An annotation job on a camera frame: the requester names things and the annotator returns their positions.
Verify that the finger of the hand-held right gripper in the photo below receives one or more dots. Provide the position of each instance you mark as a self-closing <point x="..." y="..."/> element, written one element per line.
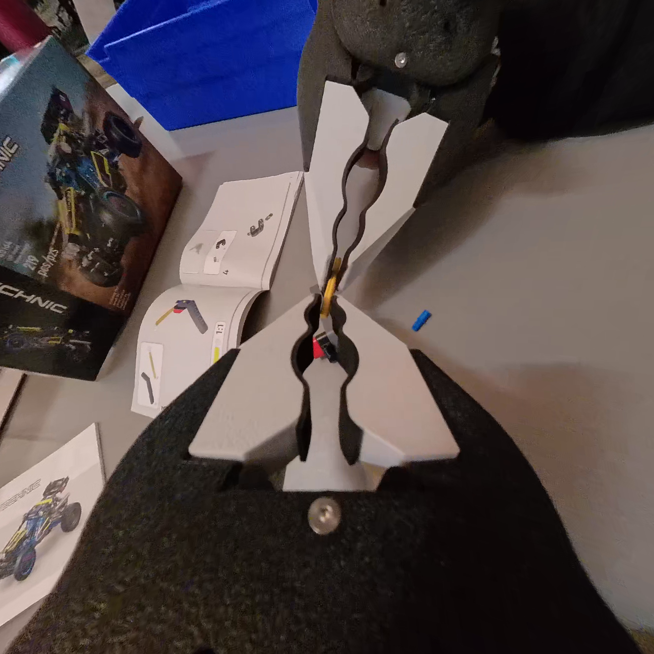
<point x="408" y="168"/>
<point x="329" y="153"/>

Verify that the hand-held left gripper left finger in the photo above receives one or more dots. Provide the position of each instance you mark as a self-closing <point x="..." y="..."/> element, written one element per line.
<point x="250" y="403"/>

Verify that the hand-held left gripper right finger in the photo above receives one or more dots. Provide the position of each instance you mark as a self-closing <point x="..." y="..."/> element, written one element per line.
<point x="398" y="408"/>

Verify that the black lego beam red connector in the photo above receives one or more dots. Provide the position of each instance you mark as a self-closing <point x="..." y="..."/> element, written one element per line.
<point x="320" y="347"/>

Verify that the yellow lego axle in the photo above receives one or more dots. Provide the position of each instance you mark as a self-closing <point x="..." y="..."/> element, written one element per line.
<point x="329" y="294"/>

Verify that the small blue lego pin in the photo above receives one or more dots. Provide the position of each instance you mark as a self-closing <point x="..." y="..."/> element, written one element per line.
<point x="421" y="321"/>

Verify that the lego set box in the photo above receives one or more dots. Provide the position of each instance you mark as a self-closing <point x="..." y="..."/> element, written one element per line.
<point x="76" y="204"/>

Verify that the open instruction booklet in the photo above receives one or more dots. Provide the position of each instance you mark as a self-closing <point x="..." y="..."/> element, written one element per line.
<point x="240" y="230"/>

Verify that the blue plastic bin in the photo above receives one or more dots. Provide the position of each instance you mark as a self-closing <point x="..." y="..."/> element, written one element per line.
<point x="214" y="61"/>

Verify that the dark cloth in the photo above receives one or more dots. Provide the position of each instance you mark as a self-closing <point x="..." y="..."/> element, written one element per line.
<point x="587" y="61"/>

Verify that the closed booklet with car picture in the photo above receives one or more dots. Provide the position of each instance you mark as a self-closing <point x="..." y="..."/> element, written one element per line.
<point x="46" y="521"/>

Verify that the dark red object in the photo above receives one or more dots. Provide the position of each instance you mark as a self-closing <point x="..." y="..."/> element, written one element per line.
<point x="20" y="20"/>

